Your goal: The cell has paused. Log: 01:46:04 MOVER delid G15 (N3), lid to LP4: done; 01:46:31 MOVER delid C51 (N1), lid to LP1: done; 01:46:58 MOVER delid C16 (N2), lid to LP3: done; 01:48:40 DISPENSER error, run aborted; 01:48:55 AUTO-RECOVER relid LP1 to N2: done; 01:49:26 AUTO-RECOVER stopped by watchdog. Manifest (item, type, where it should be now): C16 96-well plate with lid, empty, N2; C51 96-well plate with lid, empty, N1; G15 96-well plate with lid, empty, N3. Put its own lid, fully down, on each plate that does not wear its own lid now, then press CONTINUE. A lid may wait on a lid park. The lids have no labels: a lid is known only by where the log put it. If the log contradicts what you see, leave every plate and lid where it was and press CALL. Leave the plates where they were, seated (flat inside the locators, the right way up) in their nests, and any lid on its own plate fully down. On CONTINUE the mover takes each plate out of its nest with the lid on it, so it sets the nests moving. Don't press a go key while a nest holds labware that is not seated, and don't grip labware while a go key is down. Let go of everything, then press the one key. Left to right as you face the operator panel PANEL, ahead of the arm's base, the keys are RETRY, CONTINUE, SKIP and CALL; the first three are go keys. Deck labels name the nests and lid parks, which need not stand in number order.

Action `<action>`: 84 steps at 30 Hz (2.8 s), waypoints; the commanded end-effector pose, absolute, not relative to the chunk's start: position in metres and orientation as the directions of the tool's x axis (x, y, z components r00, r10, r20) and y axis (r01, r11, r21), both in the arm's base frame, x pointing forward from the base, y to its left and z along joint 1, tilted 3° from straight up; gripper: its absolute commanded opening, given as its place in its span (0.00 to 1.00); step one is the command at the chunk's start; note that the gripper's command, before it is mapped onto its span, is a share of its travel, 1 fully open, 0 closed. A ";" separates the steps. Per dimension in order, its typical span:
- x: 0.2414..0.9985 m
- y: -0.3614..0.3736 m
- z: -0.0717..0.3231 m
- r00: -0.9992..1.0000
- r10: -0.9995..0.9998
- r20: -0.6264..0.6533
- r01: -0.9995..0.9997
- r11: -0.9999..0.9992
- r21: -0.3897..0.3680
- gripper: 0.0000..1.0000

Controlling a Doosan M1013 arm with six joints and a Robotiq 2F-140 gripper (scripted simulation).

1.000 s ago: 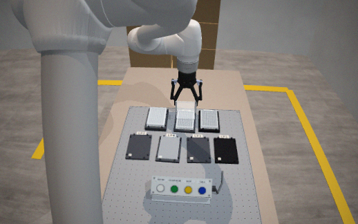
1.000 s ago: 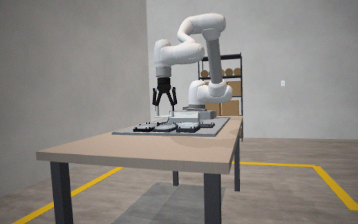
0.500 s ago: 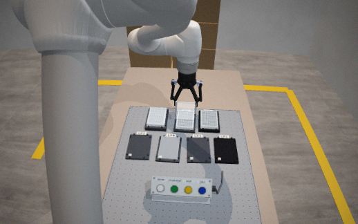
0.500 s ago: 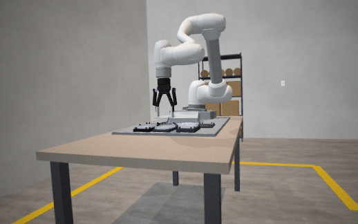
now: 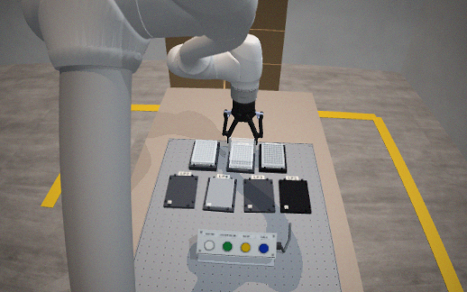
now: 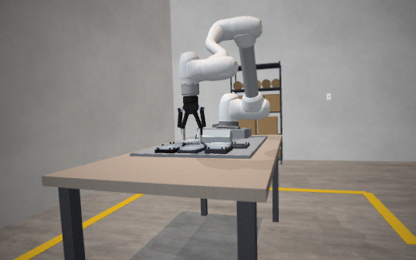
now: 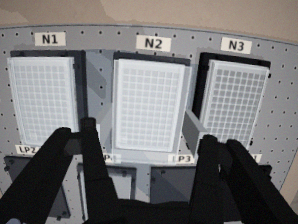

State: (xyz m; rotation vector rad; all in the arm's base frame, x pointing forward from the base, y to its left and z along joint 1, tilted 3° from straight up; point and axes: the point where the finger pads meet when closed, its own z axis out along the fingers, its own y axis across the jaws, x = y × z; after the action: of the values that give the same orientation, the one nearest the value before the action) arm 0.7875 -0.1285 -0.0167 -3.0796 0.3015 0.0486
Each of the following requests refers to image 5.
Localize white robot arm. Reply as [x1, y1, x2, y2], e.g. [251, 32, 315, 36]
[22, 0, 262, 292]

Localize white button panel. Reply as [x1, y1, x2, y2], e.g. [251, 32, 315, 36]
[197, 223, 291, 267]

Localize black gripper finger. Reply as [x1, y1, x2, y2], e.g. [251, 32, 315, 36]
[245, 112, 263, 153]
[222, 109, 241, 151]

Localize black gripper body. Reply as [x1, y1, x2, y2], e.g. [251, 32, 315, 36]
[231, 100, 256, 123]

